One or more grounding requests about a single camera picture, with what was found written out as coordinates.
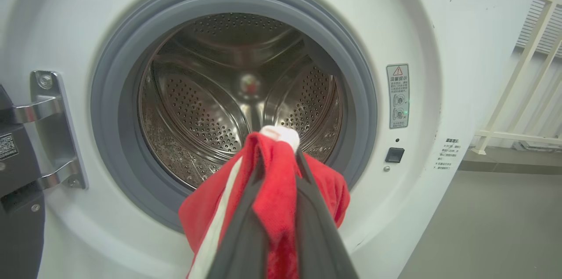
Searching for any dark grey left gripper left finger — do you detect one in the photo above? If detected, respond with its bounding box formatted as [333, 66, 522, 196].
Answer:
[206, 152, 269, 279]

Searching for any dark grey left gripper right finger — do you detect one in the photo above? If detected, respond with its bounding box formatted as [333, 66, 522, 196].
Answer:
[295, 147, 358, 279]

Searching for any red garment with white stripes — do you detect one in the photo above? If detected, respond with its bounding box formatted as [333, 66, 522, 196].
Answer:
[178, 125, 351, 279]

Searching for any black round glass washer door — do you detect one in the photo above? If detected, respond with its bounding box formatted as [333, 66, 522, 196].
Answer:
[0, 83, 47, 279]

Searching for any black door lock socket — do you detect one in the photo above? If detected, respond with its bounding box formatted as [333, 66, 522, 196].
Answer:
[385, 147, 405, 164]

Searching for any steel perforated washer drum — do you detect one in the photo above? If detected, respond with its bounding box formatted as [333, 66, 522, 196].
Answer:
[138, 13, 343, 189]

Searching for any chrome door hinge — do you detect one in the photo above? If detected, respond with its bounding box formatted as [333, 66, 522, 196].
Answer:
[13, 70, 88, 190]

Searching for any white front-load washing machine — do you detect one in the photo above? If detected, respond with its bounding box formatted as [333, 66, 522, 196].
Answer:
[0, 0, 547, 279]

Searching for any grey warning sticker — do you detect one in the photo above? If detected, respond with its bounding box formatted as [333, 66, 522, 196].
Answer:
[386, 64, 410, 129]

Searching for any small grey QR label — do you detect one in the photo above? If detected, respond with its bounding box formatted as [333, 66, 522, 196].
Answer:
[0, 133, 19, 160]

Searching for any grey slatted panel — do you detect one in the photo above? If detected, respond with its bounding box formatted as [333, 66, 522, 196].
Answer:
[516, 0, 562, 58]

